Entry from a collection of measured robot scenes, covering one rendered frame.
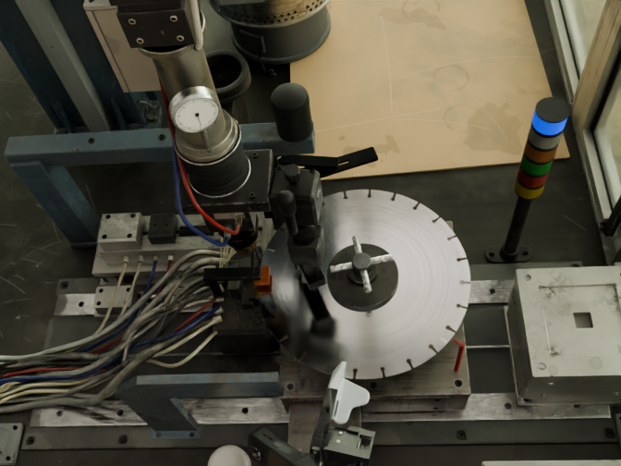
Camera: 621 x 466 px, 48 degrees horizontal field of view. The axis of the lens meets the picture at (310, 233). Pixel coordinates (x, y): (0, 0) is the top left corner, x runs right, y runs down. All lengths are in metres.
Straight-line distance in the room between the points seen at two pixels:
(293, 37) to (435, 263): 0.71
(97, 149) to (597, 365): 0.85
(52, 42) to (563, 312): 1.01
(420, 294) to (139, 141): 0.52
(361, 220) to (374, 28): 0.68
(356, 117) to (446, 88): 0.21
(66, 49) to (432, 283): 0.80
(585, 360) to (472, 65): 0.76
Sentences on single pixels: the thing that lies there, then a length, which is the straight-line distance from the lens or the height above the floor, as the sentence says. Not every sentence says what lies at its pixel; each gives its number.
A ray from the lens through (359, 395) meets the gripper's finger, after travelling 0.99.
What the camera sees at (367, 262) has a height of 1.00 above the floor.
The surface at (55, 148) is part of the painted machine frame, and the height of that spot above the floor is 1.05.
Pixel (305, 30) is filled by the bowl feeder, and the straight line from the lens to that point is 1.60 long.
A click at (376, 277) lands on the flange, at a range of 1.07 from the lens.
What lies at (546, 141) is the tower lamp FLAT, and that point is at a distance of 1.04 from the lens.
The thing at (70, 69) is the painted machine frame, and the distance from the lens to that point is 1.45.
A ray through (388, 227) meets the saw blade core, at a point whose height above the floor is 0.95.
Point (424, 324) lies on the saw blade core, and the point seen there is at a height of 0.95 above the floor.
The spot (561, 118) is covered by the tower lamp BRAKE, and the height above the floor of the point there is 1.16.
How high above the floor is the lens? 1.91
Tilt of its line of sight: 59 degrees down
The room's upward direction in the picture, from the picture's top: 11 degrees counter-clockwise
